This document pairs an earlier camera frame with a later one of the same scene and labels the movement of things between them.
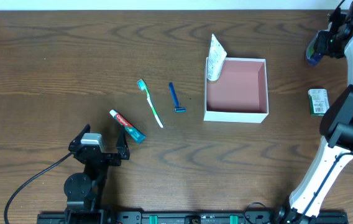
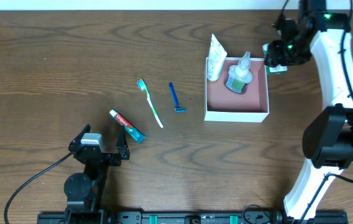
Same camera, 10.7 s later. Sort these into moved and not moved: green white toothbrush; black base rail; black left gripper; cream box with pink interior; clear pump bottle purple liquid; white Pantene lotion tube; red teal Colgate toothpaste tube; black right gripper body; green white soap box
Moved: black right gripper body; green white soap box; clear pump bottle purple liquid
Not moved: black left gripper; black base rail; green white toothbrush; white Pantene lotion tube; cream box with pink interior; red teal Colgate toothpaste tube
